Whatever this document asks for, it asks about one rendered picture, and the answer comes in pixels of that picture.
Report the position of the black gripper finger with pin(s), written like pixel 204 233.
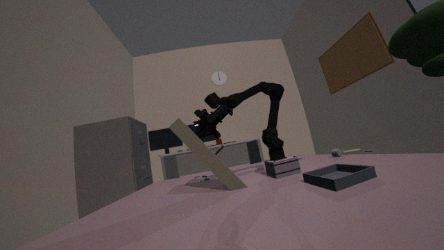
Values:
pixel 204 133
pixel 201 127

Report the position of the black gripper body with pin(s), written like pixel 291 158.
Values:
pixel 210 121

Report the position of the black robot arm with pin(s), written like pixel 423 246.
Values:
pixel 269 135

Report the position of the grey cylinder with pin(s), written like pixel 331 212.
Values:
pixel 337 152

